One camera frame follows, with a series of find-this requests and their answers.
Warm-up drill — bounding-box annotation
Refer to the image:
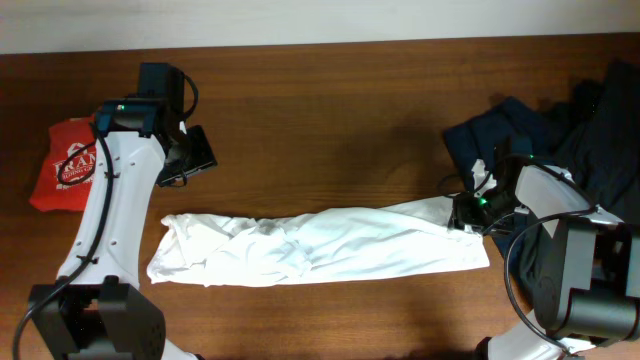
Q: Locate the white t-shirt green print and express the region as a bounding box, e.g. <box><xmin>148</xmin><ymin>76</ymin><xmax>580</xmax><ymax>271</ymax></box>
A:
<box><xmin>147</xmin><ymin>197</ymin><xmax>490</xmax><ymax>287</ymax></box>

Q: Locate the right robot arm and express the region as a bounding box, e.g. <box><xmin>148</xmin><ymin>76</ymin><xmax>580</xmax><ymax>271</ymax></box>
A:
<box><xmin>449</xmin><ymin>137</ymin><xmax>639</xmax><ymax>360</ymax></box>

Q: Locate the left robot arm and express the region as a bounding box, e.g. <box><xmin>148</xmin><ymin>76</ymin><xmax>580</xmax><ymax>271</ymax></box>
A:
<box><xmin>11</xmin><ymin>63</ymin><xmax>217</xmax><ymax>360</ymax></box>

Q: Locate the navy blue t-shirt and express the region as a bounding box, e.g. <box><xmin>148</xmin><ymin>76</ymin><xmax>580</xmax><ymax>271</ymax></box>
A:
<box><xmin>443</xmin><ymin>97</ymin><xmax>566</xmax><ymax>253</ymax></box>

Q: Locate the red folded t-shirt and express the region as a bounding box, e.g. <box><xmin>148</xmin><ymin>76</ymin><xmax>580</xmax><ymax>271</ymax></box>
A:
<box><xmin>29</xmin><ymin>116</ymin><xmax>96</xmax><ymax>212</ymax></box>

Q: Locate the black t-shirt white lettering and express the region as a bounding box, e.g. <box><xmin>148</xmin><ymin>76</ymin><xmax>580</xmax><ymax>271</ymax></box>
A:
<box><xmin>514</xmin><ymin>58</ymin><xmax>640</xmax><ymax>301</ymax></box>

